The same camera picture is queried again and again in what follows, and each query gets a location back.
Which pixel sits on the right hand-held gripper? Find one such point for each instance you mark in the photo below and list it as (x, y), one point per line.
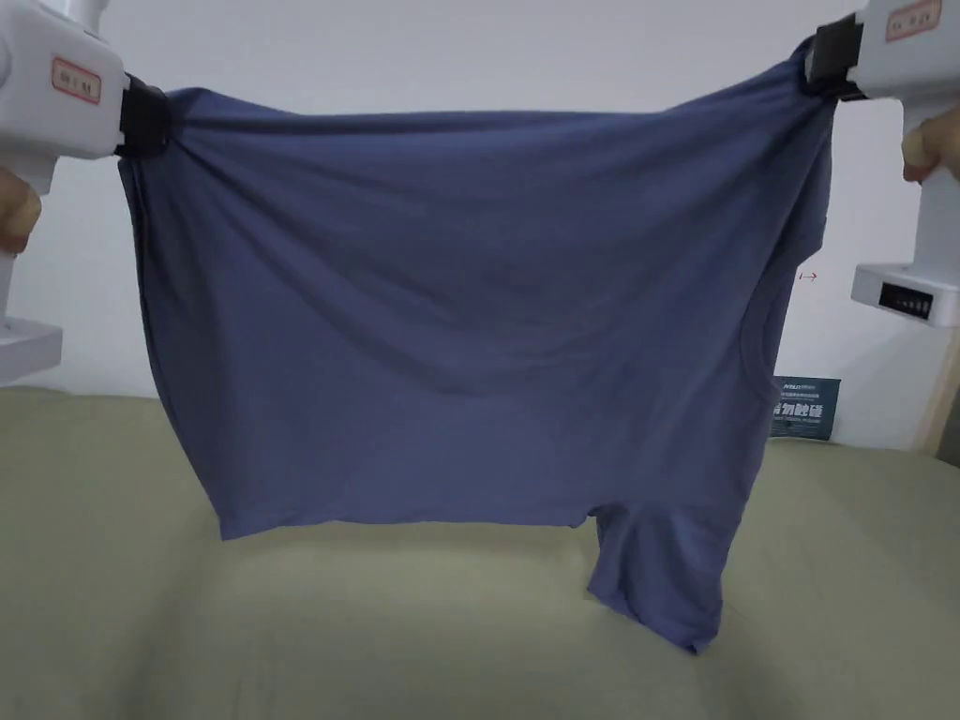
(911, 52)

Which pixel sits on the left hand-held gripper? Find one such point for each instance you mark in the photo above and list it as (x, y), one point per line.
(60, 112)

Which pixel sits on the dark blue shirt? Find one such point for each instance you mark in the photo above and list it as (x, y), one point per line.
(465, 300)

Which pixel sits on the person's right hand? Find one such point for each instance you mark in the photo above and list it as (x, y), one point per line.
(937, 146)

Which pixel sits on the person's left hand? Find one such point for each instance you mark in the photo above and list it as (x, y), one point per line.
(16, 214)

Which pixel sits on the dark printed sign card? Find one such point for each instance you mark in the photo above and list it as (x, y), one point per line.
(810, 409)

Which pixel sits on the bed with beige sheet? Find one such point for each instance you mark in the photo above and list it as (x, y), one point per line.
(300, 615)

